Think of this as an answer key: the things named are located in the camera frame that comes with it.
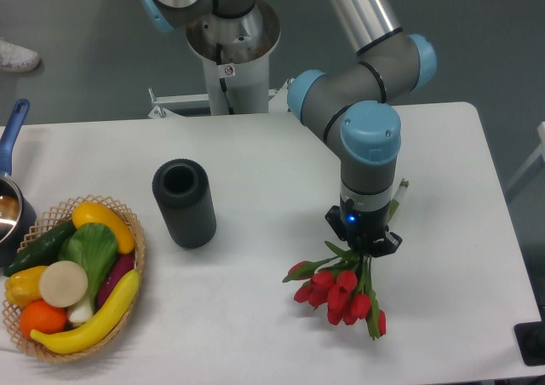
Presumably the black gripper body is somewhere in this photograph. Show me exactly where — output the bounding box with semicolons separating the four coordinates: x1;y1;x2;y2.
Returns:
340;192;390;256

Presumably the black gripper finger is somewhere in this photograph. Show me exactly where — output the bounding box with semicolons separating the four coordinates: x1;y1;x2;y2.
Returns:
367;231;403;257
324;205;348;242

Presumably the red tulip bouquet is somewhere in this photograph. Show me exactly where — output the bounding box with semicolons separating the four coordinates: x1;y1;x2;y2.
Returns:
283;241;387;340

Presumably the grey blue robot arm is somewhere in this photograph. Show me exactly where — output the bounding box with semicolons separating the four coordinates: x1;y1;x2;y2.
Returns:
141;0;437;257

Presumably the dark grey ribbed vase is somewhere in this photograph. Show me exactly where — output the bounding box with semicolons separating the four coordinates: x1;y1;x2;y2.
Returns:
152;158;216;249

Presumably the black device at edge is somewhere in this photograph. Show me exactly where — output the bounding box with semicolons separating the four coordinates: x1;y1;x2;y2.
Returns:
513;321;544;366

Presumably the purple sweet potato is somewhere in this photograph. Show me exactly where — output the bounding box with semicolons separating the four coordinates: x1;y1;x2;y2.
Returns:
96;254;134;309

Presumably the green bok choy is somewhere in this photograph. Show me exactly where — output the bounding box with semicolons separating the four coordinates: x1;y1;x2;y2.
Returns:
58;223;118;327

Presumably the yellow squash upper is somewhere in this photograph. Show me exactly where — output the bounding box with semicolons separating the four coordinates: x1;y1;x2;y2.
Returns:
72;201;135;255

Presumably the woven wicker basket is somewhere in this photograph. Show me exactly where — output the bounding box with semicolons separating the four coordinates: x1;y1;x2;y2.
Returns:
2;195;146;363

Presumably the beige round disc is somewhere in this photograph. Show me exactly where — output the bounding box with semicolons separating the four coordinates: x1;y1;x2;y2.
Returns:
38;261;88;308

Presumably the green cucumber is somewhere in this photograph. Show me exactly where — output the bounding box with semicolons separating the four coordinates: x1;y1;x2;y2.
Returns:
3;220;76;277

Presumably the yellow banana squash lower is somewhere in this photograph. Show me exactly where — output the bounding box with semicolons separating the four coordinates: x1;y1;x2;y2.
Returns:
31;269;141;354

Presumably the orange fruit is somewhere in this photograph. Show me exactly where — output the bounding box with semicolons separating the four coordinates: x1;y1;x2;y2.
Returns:
20;300;67;340

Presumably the yellow bell pepper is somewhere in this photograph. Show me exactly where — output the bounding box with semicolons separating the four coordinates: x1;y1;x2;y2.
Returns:
4;266;48;307

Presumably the white shoe left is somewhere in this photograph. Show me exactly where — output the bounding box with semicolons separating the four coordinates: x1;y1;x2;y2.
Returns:
0;40;41;73

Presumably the white furniture frame right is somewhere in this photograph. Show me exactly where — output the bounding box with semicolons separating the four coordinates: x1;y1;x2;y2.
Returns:
504;122;544;204

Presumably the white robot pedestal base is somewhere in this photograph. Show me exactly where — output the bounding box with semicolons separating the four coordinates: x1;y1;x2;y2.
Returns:
146;0;299;120

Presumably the blue handled saucepan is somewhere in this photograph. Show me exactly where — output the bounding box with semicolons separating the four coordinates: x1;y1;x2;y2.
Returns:
1;99;37;267

